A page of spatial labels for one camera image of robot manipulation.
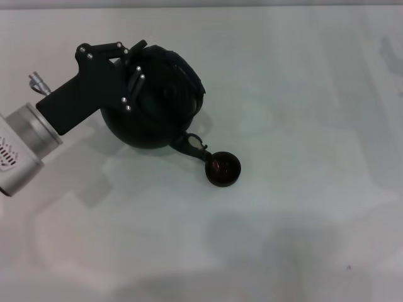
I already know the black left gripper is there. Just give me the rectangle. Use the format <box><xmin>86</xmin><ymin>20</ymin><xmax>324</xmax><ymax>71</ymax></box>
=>
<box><xmin>35</xmin><ymin>39</ymin><xmax>149</xmax><ymax>137</ymax></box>

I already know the black round teapot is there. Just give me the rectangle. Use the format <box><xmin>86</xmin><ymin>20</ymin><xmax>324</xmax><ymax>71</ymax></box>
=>
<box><xmin>99</xmin><ymin>43</ymin><xmax>210</xmax><ymax>162</ymax></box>

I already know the small dark teacup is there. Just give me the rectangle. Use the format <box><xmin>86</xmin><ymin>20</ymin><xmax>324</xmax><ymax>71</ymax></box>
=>
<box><xmin>204</xmin><ymin>150</ymin><xmax>242</xmax><ymax>189</ymax></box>

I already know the silver left cable connector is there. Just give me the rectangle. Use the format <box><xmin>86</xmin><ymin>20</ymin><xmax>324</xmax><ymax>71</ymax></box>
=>
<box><xmin>28</xmin><ymin>72</ymin><xmax>53</xmax><ymax>96</ymax></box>

